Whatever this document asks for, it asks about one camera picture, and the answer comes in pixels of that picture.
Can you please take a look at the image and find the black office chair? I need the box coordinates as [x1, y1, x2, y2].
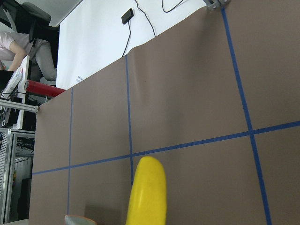
[0, 0, 60, 66]

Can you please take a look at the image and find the small black device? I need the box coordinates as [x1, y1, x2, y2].
[121, 8, 134, 24]

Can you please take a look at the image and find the seated person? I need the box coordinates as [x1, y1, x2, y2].
[0, 31, 57, 81]

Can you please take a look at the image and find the yellow banana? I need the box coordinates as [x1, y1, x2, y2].
[126, 156, 167, 225]

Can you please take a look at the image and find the aluminium frame post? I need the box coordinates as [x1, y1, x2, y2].
[203, 0, 231, 11]
[0, 99, 38, 113]

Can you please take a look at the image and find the red bottle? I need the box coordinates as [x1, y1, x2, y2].
[24, 80, 66, 97]

